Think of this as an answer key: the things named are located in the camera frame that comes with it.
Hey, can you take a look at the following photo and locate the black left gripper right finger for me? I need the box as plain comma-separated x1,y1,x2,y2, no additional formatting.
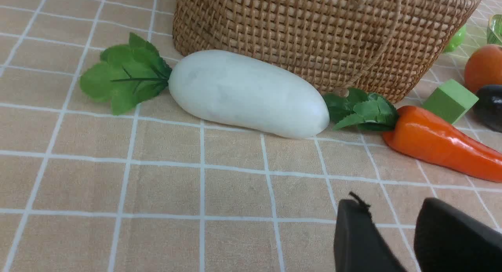
414,197,502,272

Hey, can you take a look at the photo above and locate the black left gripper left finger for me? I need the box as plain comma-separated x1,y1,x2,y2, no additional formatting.
334,192,406,272

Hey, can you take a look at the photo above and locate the orange toy carrot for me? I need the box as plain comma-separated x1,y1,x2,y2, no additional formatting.
323,88,502,183

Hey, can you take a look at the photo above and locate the dark purple toy eggplant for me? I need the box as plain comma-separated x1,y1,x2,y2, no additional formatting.
473,85,502,133

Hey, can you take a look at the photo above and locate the orange toy persimmon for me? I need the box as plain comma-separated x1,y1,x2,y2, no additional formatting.
464,44,502,94

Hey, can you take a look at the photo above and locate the white toy radish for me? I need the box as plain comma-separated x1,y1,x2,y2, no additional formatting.
79,33,329,139

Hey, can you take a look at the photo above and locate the green toy bitter gourd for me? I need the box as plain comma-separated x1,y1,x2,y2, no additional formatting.
443,25,466,53

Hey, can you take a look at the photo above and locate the green foam cube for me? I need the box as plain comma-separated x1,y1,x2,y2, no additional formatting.
422,79,479,125

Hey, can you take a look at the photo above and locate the woven rattan basket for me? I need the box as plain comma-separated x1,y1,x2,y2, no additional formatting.
173,0,481,103

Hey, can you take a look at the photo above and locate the green glass plate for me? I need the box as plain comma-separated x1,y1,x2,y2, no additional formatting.
486,14,502,46

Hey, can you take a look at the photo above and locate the beige checkered tablecloth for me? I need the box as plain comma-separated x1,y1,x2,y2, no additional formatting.
0,0,501,272

